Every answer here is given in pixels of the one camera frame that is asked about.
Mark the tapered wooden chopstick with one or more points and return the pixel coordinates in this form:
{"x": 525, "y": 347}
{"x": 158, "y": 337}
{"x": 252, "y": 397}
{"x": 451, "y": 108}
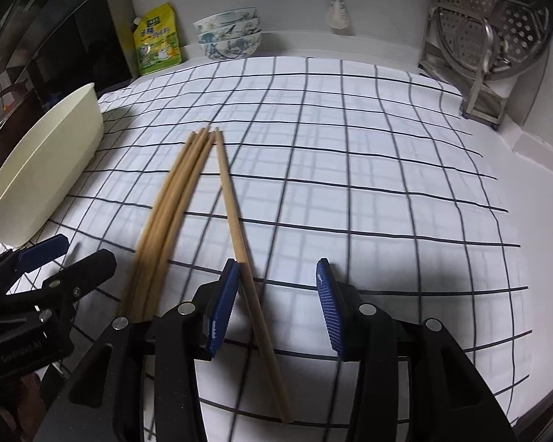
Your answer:
{"x": 155, "y": 221}
{"x": 232, "y": 221}
{"x": 179, "y": 221}

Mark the yellow green seasoning pouch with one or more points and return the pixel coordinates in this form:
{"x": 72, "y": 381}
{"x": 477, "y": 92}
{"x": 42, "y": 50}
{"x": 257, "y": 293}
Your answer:
{"x": 159, "y": 46}

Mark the cream plastic basin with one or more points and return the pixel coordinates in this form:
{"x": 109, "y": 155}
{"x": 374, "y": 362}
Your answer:
{"x": 50, "y": 161}

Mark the floral ceramic bowl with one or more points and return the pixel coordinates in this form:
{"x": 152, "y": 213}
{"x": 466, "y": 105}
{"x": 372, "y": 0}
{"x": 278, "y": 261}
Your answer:
{"x": 230, "y": 32}
{"x": 226, "y": 17}
{"x": 230, "y": 48}

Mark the white black checked cloth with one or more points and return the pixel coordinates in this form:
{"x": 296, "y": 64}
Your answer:
{"x": 350, "y": 170}

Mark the bundle of wooden chopsticks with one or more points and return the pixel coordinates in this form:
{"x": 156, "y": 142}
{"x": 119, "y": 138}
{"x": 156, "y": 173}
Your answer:
{"x": 166, "y": 221}

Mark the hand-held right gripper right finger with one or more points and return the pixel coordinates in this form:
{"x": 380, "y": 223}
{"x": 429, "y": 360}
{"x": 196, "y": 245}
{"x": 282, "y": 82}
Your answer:
{"x": 332, "y": 304}

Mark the white power plug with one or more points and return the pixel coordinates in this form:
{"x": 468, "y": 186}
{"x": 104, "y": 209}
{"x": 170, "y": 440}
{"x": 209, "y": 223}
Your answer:
{"x": 337, "y": 16}

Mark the perforated steel steamer plate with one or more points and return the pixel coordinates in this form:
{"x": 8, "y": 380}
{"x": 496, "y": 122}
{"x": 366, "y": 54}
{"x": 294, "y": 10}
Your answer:
{"x": 511, "y": 23}

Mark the steel dish rack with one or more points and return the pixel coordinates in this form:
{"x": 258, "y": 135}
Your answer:
{"x": 477, "y": 87}

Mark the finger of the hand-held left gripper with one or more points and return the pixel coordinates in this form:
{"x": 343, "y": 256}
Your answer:
{"x": 44, "y": 248}
{"x": 87, "y": 269}

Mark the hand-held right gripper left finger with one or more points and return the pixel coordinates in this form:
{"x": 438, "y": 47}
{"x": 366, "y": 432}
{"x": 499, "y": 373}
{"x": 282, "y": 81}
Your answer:
{"x": 223, "y": 304}

